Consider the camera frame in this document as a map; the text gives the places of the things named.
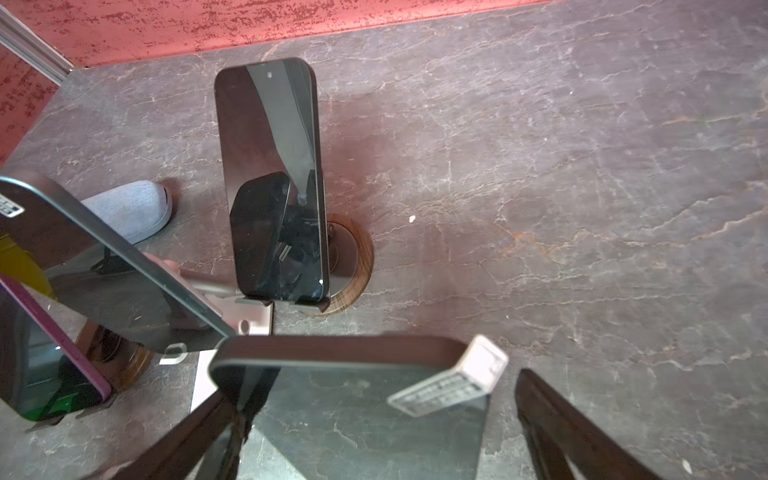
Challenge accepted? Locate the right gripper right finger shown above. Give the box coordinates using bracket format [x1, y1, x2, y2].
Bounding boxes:
[515, 369, 658, 479]

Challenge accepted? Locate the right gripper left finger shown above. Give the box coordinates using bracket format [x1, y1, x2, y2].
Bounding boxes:
[87, 392, 250, 479]

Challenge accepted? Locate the black phone with sticker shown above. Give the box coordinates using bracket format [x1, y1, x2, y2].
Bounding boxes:
[209, 335, 508, 479]

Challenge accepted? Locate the white phone stand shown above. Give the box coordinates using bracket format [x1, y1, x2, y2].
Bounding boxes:
[190, 350, 217, 411]
[142, 253, 274, 364]

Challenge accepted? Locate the black phone stand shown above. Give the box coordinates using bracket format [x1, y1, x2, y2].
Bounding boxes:
[1, 168, 236, 353]

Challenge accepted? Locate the purple edged phone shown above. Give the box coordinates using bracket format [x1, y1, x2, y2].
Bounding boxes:
[1, 276, 112, 422]

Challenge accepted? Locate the black phone on wooden stand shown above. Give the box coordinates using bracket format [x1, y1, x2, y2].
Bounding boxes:
[214, 58, 329, 305]

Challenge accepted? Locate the grey oval pad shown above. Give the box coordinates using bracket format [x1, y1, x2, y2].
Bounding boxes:
[82, 180, 173, 245]

